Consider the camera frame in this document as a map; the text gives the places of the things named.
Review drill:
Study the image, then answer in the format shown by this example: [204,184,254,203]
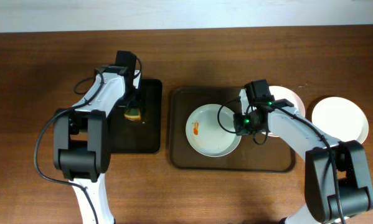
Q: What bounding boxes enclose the green yellow sponge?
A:
[124,108,142,121]

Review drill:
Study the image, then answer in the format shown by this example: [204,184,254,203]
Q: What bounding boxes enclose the pink white plate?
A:
[260,85,306,138]

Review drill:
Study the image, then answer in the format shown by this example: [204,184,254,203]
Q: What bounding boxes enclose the pale blue plate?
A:
[185,104,242,157]

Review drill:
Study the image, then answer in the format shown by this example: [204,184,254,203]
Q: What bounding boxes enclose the cream white plate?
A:
[311,96,369,144]

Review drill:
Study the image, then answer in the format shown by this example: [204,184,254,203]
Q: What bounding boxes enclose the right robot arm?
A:
[234,80,373,223]

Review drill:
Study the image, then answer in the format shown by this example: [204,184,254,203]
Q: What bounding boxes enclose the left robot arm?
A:
[54,50,141,223]

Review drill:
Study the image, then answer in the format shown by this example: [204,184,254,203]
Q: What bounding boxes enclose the brown serving tray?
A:
[168,86,296,173]

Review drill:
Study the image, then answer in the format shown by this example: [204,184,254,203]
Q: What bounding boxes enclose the black plastic tray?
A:
[109,79,163,154]

